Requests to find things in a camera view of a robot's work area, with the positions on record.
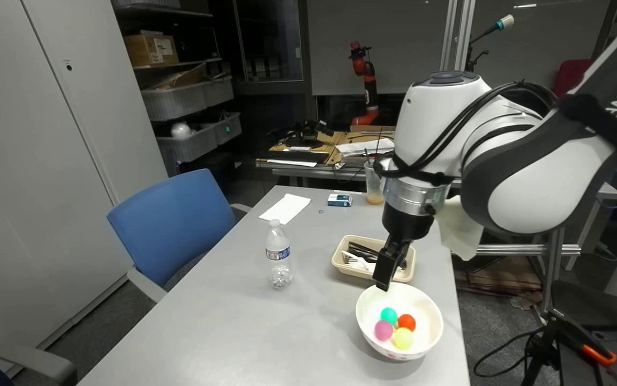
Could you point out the white bowl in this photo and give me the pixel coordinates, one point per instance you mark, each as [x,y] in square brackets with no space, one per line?
[427,344]

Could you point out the orange ball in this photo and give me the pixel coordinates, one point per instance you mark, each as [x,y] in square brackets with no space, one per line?
[408,323]

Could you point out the black tripod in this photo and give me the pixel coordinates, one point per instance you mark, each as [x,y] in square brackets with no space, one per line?
[541,350]

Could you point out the white paper sheet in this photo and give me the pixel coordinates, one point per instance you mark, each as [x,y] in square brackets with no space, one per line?
[285,208]

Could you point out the grey storage bin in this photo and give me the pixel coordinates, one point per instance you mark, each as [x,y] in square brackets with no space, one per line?
[181,100]
[193,142]

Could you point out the grey workbench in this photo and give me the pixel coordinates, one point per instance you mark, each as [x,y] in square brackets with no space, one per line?
[300,163]

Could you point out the purple ball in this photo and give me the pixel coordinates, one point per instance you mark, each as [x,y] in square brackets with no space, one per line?
[384,331]

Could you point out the green ball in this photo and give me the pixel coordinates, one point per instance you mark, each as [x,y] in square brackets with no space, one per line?
[387,316]

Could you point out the dark metal shelf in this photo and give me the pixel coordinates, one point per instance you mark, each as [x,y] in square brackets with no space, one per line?
[241,44]

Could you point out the gooseneck with green tip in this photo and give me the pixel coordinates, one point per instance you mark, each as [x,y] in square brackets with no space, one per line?
[504,22]

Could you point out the clear plastic cup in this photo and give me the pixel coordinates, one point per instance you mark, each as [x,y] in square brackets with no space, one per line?
[375,189]

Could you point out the beige cutlery tray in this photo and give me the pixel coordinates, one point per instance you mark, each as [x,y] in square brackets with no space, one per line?
[347,270]

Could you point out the grey metal cabinet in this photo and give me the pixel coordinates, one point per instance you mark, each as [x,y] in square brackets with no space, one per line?
[37,142]

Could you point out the white round object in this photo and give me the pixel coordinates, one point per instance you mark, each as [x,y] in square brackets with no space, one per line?
[181,129]

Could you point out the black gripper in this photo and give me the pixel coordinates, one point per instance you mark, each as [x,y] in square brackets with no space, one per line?
[408,225]

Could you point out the small blue white box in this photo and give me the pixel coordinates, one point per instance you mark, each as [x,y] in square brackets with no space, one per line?
[339,200]

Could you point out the yellow ball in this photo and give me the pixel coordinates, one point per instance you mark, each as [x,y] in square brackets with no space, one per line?
[400,339]

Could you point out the black plastic fork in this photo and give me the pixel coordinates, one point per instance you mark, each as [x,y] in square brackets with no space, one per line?
[362,250]
[365,258]

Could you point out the red black tool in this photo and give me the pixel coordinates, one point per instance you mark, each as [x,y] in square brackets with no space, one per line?
[365,79]

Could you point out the orange black clamp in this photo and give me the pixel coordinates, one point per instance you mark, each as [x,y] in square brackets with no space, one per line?
[597,354]

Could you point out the brown cardboard pieces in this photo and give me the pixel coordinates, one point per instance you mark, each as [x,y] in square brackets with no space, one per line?
[325,142]

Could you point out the clear plastic water bottle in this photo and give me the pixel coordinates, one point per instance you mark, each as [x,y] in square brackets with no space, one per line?
[278,258]

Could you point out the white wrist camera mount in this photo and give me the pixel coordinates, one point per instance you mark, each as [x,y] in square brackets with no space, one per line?
[465,229]

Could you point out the brown cardboard box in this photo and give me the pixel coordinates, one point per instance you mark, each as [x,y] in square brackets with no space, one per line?
[151,47]

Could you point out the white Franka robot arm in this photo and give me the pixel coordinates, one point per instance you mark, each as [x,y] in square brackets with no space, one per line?
[529,186]

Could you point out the white napkin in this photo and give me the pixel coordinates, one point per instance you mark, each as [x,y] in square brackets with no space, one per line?
[351,265]

